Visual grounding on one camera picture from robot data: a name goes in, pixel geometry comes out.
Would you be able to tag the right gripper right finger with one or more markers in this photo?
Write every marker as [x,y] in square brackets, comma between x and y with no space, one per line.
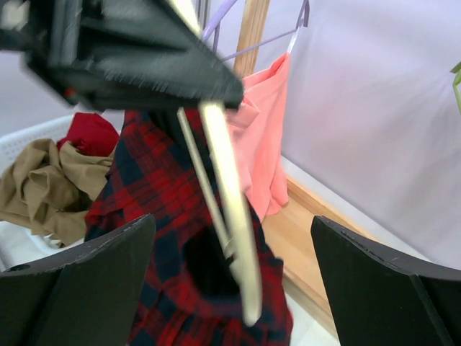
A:
[381,296]

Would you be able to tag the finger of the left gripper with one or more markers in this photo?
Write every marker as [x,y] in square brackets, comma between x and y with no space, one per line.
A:
[139,49]

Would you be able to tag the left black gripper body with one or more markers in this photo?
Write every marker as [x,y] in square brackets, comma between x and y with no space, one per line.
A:
[62,44]

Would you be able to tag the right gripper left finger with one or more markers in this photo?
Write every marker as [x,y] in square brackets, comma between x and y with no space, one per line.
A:
[86,295]

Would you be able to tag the red plaid skirt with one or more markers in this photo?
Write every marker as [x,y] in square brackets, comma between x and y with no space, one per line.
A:
[189,296]

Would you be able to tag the cream hanger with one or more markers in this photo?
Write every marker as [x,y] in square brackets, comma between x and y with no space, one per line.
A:
[230,198]

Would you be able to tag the purple hanger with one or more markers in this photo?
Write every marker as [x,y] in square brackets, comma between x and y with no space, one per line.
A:
[252,26]

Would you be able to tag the pink skirt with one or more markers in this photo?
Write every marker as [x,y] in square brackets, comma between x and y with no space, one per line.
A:
[256,130]

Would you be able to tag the green hanger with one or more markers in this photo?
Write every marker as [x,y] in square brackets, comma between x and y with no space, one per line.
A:
[456,82]

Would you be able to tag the red garment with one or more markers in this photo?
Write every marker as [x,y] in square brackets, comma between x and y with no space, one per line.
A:
[91,135]

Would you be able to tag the white laundry basket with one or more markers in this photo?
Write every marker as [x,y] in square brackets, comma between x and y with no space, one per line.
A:
[18,244]

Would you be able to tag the wooden clothes rack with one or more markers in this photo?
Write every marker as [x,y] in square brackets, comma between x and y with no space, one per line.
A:
[288,233]

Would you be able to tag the tan garment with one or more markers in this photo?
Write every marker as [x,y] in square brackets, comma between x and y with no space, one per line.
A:
[50,189]

